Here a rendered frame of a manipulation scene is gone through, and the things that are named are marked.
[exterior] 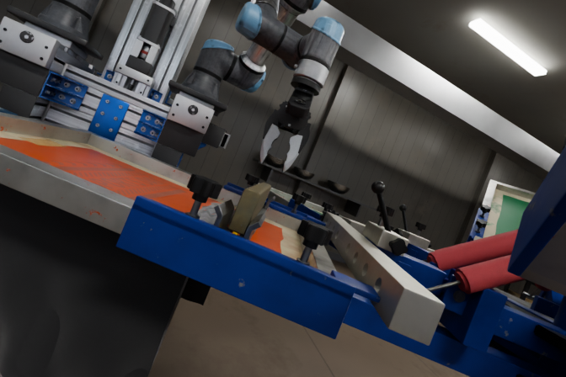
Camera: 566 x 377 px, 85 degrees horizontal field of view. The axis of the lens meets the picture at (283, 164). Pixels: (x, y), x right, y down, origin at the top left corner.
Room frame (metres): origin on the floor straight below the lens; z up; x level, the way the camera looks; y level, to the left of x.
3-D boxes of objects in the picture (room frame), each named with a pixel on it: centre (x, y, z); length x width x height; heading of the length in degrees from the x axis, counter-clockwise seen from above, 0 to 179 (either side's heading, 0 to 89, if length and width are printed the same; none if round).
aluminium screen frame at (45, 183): (0.70, 0.24, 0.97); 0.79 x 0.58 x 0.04; 89
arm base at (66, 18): (1.07, 0.89, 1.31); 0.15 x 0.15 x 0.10
